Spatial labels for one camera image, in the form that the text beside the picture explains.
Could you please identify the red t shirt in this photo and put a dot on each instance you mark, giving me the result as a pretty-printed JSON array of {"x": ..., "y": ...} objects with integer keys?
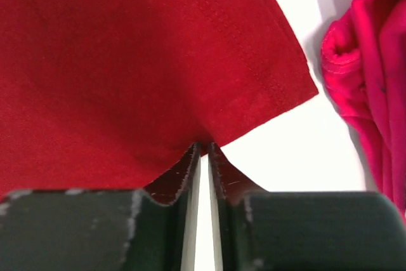
[{"x": 102, "y": 94}]

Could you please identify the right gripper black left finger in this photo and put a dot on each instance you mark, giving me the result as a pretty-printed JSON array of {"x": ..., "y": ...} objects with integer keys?
[{"x": 150, "y": 228}]

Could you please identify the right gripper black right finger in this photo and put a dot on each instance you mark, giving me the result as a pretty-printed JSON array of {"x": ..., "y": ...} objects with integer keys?
[{"x": 254, "y": 229}]

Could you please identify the pink folded t shirt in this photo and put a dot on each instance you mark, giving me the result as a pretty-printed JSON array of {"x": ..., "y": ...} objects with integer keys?
[{"x": 363, "y": 66}]

